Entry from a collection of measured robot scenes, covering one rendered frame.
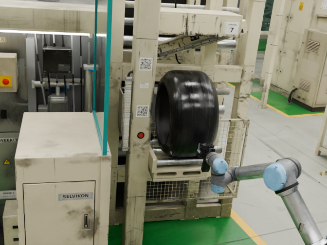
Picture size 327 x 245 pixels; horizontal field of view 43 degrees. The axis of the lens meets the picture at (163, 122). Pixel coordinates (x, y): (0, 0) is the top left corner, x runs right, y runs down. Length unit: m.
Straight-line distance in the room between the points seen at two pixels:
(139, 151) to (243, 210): 1.63
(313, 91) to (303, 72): 0.38
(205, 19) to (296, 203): 1.33
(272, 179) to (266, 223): 1.91
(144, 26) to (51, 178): 1.02
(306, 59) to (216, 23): 4.51
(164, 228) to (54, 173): 1.87
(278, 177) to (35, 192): 1.07
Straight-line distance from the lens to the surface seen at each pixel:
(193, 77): 2.52
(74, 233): 2.01
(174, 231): 3.55
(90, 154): 1.83
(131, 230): 2.91
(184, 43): 2.87
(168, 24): 2.68
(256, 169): 2.21
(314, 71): 7.04
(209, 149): 2.30
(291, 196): 1.99
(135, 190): 2.74
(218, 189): 2.25
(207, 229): 3.63
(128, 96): 2.47
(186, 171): 2.64
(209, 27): 2.76
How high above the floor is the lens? 2.07
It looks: 21 degrees down
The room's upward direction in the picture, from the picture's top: 5 degrees clockwise
